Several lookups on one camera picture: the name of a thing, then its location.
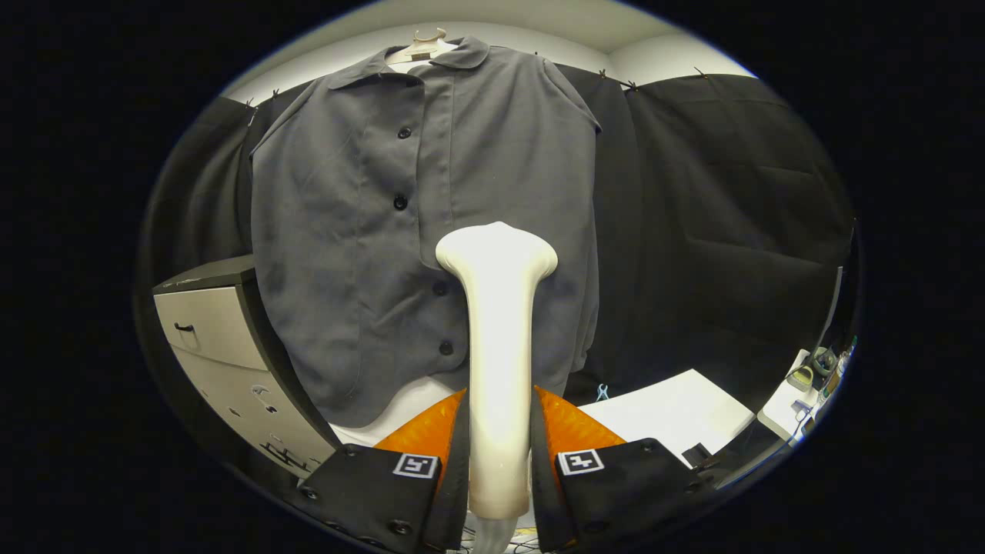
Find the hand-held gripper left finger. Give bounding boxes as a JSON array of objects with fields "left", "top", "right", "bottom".
[{"left": 296, "top": 387, "right": 470, "bottom": 553}]

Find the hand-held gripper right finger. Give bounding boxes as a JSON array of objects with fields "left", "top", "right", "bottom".
[{"left": 531, "top": 385, "right": 720, "bottom": 553}]

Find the grey button shirt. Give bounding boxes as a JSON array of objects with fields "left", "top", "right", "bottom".
[{"left": 250, "top": 35, "right": 603, "bottom": 429}]

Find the white mannequin torso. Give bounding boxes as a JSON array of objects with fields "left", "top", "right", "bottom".
[{"left": 331, "top": 28, "right": 470, "bottom": 447}]

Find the white low platform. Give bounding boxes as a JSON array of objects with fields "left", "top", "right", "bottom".
[{"left": 577, "top": 368, "right": 756, "bottom": 466}]

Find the white side table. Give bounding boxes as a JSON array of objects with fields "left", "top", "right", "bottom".
[{"left": 758, "top": 348, "right": 843, "bottom": 443}]

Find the grey drawer cabinet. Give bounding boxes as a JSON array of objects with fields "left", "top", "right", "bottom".
[{"left": 152, "top": 255, "right": 343, "bottom": 479}]

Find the group of small bottles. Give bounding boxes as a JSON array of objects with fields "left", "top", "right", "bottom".
[{"left": 812, "top": 335, "right": 856, "bottom": 401}]

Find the dark computer monitor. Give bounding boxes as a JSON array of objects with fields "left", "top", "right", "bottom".
[{"left": 820, "top": 223, "right": 861, "bottom": 347}]

